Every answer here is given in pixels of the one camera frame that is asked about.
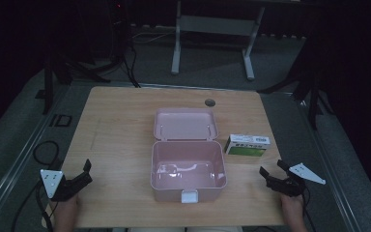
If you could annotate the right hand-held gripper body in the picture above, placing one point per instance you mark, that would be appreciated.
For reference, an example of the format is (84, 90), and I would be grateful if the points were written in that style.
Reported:
(290, 187)

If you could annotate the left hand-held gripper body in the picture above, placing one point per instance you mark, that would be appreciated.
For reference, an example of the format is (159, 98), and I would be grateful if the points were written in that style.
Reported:
(65, 190)

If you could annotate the green and white medicine box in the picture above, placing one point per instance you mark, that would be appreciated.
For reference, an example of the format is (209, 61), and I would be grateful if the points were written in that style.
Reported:
(247, 147)

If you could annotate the pink plastic storage box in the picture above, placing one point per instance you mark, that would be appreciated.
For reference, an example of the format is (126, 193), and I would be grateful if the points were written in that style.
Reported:
(186, 161)

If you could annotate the person's left hand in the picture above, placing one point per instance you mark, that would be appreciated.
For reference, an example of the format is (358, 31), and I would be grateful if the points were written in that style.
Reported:
(67, 210)

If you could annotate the person's right hand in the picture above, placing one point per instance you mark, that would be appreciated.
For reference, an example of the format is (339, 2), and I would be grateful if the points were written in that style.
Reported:
(293, 208)

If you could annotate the black metal stand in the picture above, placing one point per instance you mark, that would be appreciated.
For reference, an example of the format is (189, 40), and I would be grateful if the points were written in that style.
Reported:
(47, 87)
(314, 106)

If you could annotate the dark equipment tower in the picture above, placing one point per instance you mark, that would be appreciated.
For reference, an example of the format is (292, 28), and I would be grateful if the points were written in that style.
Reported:
(119, 25)

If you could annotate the white metal desk frame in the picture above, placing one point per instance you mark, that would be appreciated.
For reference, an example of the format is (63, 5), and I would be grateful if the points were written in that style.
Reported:
(217, 25)

